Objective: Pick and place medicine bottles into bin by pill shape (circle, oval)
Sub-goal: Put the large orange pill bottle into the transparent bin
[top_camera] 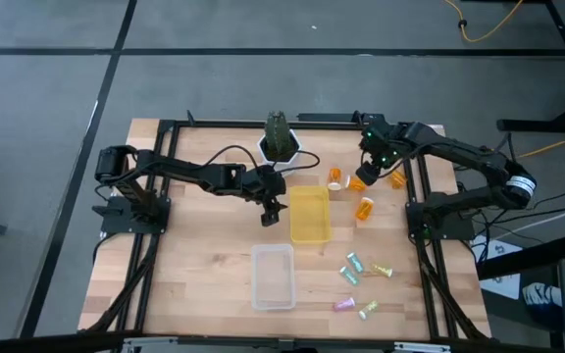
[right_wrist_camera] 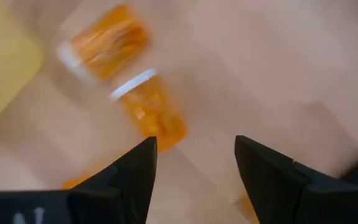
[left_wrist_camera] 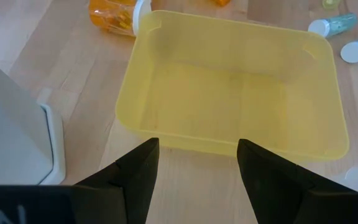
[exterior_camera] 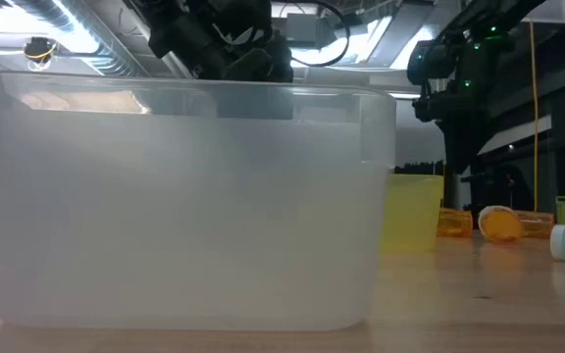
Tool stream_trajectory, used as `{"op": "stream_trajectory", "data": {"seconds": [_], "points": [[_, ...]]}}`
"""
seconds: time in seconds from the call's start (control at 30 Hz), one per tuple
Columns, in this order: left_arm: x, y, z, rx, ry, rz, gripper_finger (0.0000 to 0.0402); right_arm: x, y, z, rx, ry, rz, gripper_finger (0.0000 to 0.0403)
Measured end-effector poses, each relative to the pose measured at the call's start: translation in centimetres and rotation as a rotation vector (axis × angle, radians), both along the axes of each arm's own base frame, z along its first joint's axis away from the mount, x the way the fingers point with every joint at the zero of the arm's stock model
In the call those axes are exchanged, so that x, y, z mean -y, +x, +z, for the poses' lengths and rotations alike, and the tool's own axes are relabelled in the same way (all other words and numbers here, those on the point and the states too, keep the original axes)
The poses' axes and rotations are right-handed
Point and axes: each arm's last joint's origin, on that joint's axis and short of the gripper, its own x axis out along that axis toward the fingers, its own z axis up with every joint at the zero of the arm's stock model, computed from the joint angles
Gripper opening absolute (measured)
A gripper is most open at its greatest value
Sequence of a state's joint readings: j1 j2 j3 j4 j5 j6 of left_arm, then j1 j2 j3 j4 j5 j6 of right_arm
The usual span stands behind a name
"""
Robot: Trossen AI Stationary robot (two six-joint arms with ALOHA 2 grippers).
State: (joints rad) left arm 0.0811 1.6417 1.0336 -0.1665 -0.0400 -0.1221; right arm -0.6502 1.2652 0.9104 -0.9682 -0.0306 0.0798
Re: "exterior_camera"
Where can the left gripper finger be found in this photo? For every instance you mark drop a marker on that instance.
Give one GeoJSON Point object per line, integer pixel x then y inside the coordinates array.
{"type": "Point", "coordinates": [250, 66]}

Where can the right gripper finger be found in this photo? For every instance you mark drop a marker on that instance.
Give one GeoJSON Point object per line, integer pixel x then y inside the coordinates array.
{"type": "Point", "coordinates": [471, 142]}
{"type": "Point", "coordinates": [451, 142]}

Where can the teal pill bottle white cap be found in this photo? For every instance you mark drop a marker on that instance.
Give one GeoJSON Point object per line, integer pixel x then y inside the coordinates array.
{"type": "Point", "coordinates": [561, 242]}

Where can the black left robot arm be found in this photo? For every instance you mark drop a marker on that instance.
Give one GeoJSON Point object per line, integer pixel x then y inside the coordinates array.
{"type": "Point", "coordinates": [157, 12]}

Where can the yellow plastic bin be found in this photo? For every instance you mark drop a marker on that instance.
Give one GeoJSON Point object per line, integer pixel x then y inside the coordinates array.
{"type": "Point", "coordinates": [412, 216]}

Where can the clear frosted plastic bin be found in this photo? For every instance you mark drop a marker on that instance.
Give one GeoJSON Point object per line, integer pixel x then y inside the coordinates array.
{"type": "Point", "coordinates": [165, 220]}

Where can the grey ceiling box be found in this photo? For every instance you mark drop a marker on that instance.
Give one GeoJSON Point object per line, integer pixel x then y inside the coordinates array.
{"type": "Point", "coordinates": [302, 28]}

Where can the green background bottle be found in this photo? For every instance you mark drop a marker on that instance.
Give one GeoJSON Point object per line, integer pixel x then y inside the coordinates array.
{"type": "Point", "coordinates": [563, 211]}

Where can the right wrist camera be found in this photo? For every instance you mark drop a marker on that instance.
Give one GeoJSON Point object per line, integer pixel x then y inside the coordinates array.
{"type": "Point", "coordinates": [437, 108]}

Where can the silver ventilation duct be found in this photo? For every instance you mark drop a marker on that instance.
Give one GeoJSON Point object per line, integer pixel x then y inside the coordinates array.
{"type": "Point", "coordinates": [96, 29]}

